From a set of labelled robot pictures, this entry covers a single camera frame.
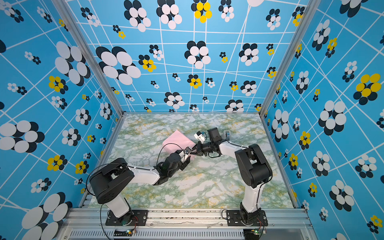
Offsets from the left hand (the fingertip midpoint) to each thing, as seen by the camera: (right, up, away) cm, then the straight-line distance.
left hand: (187, 153), depth 91 cm
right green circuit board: (+32, -34, -21) cm, 51 cm away
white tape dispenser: (+27, +11, +11) cm, 31 cm away
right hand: (+2, +1, -2) cm, 3 cm away
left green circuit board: (-33, -36, -18) cm, 52 cm away
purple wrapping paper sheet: (-7, +7, +5) cm, 11 cm away
